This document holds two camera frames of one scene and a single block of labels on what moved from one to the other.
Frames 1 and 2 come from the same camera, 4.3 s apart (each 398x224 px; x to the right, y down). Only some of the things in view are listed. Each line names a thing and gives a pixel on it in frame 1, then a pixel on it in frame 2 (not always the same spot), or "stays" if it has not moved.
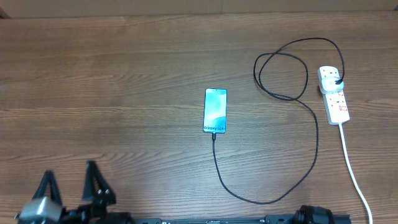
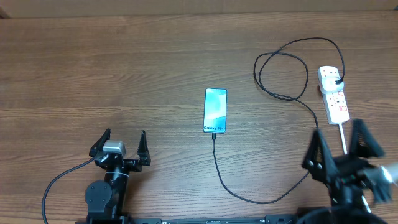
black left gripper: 98,204 → 135,165
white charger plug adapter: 329,85 stays
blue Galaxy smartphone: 215,111 stays
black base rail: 268,219 stays
